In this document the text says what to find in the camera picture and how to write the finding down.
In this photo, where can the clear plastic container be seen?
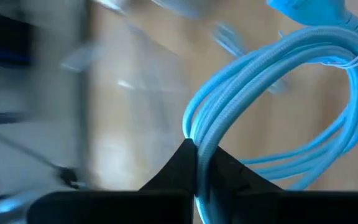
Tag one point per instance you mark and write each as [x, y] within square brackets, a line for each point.
[141, 77]

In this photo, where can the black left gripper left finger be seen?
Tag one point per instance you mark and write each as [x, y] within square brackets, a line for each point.
[154, 205]

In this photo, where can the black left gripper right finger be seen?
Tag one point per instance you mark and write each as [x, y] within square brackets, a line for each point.
[275, 208]

